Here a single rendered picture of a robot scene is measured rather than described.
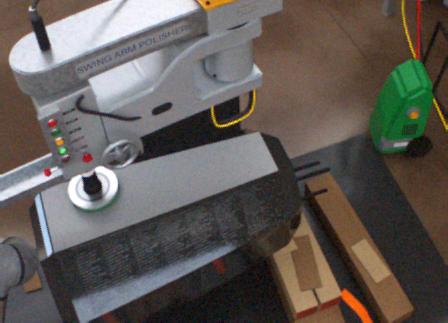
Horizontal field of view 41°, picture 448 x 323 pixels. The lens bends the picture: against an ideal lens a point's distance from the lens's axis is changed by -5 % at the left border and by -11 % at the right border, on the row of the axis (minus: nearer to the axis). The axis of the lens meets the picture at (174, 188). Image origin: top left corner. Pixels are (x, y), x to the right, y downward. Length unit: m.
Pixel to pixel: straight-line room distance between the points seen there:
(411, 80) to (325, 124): 0.73
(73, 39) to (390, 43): 2.94
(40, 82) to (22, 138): 2.13
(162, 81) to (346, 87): 2.14
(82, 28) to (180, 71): 0.40
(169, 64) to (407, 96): 1.68
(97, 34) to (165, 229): 0.95
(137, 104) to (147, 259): 0.70
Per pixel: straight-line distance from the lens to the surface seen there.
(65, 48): 2.09
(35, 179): 2.56
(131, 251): 2.67
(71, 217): 2.73
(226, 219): 2.72
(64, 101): 2.15
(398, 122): 3.68
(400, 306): 3.28
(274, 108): 4.06
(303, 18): 4.71
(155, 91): 2.31
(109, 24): 2.13
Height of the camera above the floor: 3.06
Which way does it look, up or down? 55 degrees down
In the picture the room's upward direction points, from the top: 10 degrees counter-clockwise
